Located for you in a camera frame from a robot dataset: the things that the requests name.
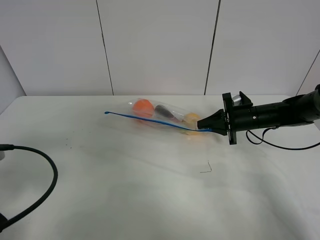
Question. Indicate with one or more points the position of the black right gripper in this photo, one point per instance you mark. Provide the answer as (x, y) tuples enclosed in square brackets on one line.
[(216, 122)]

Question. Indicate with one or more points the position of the clear zip bag blue seal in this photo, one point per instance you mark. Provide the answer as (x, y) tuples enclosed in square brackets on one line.
[(119, 115)]

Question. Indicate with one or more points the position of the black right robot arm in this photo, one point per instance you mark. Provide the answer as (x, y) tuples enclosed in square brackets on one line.
[(295, 111)]

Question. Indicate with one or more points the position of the yellow pear toy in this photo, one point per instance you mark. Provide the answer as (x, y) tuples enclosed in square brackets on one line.
[(190, 121)]

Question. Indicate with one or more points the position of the purple eggplant toy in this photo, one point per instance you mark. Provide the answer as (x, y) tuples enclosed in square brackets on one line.
[(163, 112)]

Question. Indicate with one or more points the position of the orange tomato toy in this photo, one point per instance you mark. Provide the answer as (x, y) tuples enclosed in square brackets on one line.
[(143, 108)]

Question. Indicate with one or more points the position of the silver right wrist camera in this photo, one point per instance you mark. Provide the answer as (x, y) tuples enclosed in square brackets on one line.
[(237, 100)]

